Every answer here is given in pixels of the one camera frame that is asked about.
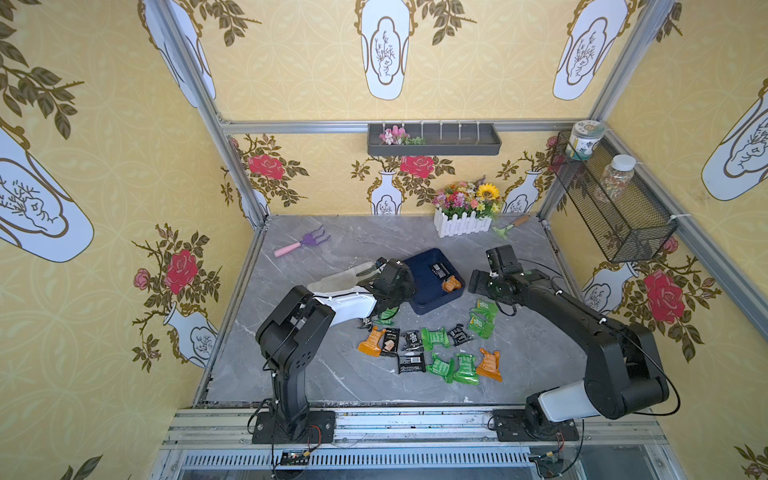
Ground green cookie packet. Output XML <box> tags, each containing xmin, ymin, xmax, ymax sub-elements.
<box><xmin>420</xmin><ymin>327</ymin><xmax>451</xmax><ymax>351</ymax></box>
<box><xmin>375</xmin><ymin>307</ymin><xmax>399</xmax><ymax>326</ymax></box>

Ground dark blue storage box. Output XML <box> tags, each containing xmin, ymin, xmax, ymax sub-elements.
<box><xmin>404</xmin><ymin>248</ymin><xmax>465</xmax><ymax>315</ymax></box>

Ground green packet cluster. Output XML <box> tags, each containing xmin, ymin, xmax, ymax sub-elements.
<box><xmin>467</xmin><ymin>313</ymin><xmax>495</xmax><ymax>339</ymax></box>

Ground black cookie packet with picture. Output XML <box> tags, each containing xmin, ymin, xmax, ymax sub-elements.
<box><xmin>380</xmin><ymin>328</ymin><xmax>400</xmax><ymax>357</ymax></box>

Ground orange cookie packet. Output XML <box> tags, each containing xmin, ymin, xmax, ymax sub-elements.
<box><xmin>358</xmin><ymin>327</ymin><xmax>386</xmax><ymax>357</ymax></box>

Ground black packet with barcode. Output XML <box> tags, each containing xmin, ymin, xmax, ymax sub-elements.
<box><xmin>397</xmin><ymin>352</ymin><xmax>426</xmax><ymax>374</ymax></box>

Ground green packet front row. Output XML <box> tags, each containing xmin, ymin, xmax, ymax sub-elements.
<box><xmin>426</xmin><ymin>352</ymin><xmax>454</xmax><ymax>384</ymax></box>

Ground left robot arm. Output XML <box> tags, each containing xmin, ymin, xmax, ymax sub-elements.
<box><xmin>255</xmin><ymin>258</ymin><xmax>417</xmax><ymax>442</ymax></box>

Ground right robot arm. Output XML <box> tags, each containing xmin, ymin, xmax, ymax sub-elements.
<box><xmin>468</xmin><ymin>245</ymin><xmax>681</xmax><ymax>427</ymax></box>

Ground white green garden glove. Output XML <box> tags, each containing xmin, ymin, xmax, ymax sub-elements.
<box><xmin>307</xmin><ymin>261</ymin><xmax>378</xmax><ymax>294</ymax></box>

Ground green toy shovel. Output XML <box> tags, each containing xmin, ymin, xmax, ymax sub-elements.
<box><xmin>491</xmin><ymin>214</ymin><xmax>531</xmax><ymax>240</ymax></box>

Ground flowers in white fence planter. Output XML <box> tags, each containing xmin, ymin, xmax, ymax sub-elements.
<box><xmin>432</xmin><ymin>180</ymin><xmax>503</xmax><ymax>238</ymax></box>

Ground pink purple toy rake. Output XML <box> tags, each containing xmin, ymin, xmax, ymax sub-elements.
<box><xmin>273</xmin><ymin>225</ymin><xmax>331</xmax><ymax>258</ymax></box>

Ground clear jar white lid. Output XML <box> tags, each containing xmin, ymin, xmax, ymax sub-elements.
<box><xmin>595</xmin><ymin>154</ymin><xmax>636</xmax><ymax>202</ymax></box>

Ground pink flowers on shelf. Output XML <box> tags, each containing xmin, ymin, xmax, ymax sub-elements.
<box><xmin>379</xmin><ymin>125</ymin><xmax>425</xmax><ymax>146</ymax></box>

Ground patterned jar white lid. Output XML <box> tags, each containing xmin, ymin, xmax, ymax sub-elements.
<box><xmin>565</xmin><ymin>120</ymin><xmax>606</xmax><ymax>161</ymax></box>

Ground small circuit board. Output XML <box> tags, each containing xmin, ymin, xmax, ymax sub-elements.
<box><xmin>279</xmin><ymin>450</ymin><xmax>311</xmax><ymax>467</ymax></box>

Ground black wire mesh basket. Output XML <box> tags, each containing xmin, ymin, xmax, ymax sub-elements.
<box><xmin>551</xmin><ymin>131</ymin><xmax>678</xmax><ymax>263</ymax></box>

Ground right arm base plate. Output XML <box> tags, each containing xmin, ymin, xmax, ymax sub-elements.
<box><xmin>487</xmin><ymin>409</ymin><xmax>580</xmax><ymax>442</ymax></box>

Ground grey wall shelf tray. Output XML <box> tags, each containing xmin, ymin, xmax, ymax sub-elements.
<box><xmin>367</xmin><ymin>121</ymin><xmax>502</xmax><ymax>157</ymax></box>

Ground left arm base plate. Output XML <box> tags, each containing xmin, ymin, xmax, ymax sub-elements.
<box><xmin>246</xmin><ymin>409</ymin><xmax>336</xmax><ymax>447</ymax></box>

